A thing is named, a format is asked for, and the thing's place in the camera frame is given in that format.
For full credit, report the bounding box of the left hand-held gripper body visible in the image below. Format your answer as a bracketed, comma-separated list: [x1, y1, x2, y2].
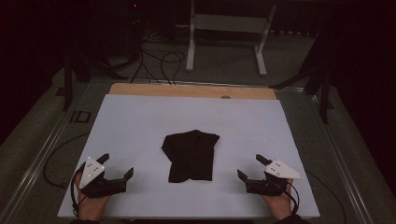
[78, 156, 129, 199]

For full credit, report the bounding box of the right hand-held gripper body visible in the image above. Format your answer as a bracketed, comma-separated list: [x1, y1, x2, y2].
[245, 159, 304, 197]

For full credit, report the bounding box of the black sleeveless top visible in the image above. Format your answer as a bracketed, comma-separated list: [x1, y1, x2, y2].
[161, 129, 220, 184]

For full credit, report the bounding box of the person's left hand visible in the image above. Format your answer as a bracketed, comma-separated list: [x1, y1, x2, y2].
[74, 172, 111, 222]

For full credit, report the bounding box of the person's right hand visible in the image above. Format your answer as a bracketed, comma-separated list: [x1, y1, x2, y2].
[262, 179, 295, 221]

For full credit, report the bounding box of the white table board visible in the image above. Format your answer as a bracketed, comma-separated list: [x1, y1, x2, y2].
[56, 93, 321, 218]

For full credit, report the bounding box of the black tripod stand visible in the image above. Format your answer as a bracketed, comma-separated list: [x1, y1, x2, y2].
[269, 31, 336, 125]
[61, 52, 129, 112]

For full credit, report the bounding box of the wooden table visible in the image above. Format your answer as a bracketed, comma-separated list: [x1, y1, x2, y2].
[108, 82, 277, 101]

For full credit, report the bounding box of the white metal stand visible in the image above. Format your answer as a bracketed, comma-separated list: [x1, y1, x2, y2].
[185, 0, 277, 77]

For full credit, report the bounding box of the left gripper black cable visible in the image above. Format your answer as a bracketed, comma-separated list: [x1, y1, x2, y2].
[70, 162, 87, 218]

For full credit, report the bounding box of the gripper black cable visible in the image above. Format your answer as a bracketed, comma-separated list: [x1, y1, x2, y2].
[70, 162, 87, 218]
[281, 181, 301, 217]

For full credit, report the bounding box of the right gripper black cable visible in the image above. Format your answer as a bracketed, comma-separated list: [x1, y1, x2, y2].
[281, 181, 301, 217]

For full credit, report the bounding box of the metal floor rail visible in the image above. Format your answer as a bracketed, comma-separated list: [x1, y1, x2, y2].
[0, 81, 94, 224]
[303, 88, 377, 224]

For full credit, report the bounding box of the tangled black floor cable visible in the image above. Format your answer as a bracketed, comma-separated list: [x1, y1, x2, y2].
[129, 29, 163, 85]

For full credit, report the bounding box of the looped black floor cable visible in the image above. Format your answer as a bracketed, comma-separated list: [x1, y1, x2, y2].
[160, 50, 187, 86]

